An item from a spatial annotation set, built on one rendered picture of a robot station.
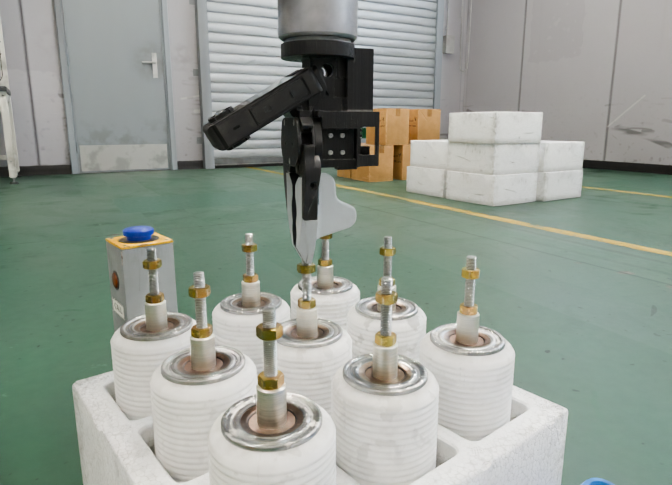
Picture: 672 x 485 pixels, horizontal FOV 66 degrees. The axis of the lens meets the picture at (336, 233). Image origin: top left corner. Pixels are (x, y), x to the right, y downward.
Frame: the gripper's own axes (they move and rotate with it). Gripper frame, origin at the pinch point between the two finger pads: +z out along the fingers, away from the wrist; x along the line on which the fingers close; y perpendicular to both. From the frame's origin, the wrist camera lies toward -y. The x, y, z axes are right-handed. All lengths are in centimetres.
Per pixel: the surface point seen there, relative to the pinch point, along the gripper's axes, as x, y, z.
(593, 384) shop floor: 18, 60, 34
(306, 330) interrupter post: -1.1, 0.4, 8.5
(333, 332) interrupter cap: -1.3, 3.3, 9.0
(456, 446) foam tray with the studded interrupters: -13.3, 11.2, 16.3
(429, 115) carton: 360, 208, -20
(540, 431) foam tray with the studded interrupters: -13.4, 20.6, 16.7
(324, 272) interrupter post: 14.1, 7.0, 7.0
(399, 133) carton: 351, 176, -5
